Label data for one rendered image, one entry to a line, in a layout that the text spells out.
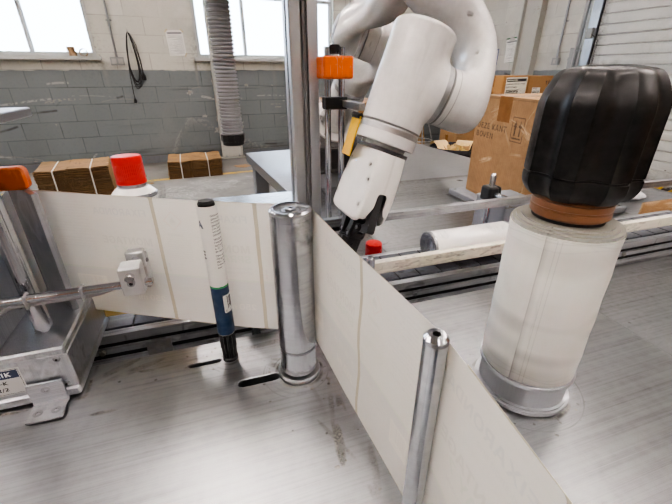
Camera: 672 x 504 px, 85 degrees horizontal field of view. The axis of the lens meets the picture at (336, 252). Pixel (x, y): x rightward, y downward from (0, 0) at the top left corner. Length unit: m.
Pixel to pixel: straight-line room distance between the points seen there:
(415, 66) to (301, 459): 0.45
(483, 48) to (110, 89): 5.62
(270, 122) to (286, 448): 5.93
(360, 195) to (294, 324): 0.22
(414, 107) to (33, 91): 5.80
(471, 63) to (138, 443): 0.58
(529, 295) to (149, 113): 5.81
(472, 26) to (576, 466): 0.51
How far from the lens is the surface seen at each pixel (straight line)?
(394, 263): 0.58
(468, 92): 0.54
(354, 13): 1.16
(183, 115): 5.99
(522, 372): 0.39
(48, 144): 6.19
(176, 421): 0.41
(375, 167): 0.50
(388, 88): 0.52
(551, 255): 0.33
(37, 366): 0.46
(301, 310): 0.36
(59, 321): 0.48
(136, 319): 0.56
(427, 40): 0.52
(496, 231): 0.70
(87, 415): 0.45
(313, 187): 0.66
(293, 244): 0.32
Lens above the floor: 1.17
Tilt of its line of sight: 26 degrees down
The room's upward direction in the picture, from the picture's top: straight up
